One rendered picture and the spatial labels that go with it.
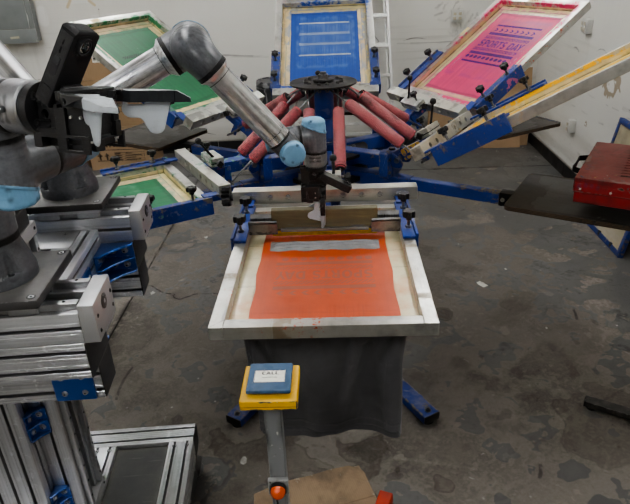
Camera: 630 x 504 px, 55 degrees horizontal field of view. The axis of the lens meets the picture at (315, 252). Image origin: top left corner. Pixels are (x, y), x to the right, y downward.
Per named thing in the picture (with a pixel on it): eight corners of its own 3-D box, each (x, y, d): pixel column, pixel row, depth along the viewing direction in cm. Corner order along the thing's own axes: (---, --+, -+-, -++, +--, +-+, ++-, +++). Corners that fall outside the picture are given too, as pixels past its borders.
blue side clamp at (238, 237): (247, 257, 198) (245, 238, 195) (232, 257, 198) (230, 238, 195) (257, 220, 225) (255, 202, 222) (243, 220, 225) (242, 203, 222)
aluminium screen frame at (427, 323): (439, 335, 152) (439, 322, 151) (209, 340, 154) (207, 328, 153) (404, 212, 222) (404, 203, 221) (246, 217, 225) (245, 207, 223)
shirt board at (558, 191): (646, 208, 238) (650, 189, 234) (634, 249, 207) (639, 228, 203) (347, 163, 301) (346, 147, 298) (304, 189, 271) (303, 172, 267)
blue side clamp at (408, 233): (418, 252, 196) (418, 233, 193) (402, 253, 196) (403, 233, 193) (407, 216, 223) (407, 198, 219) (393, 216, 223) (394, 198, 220)
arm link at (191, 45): (192, 18, 152) (317, 151, 175) (190, 14, 162) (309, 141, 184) (160, 51, 154) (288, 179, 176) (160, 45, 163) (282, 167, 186)
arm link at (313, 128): (296, 116, 191) (322, 114, 193) (298, 150, 196) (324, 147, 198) (301, 122, 185) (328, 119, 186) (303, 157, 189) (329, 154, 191)
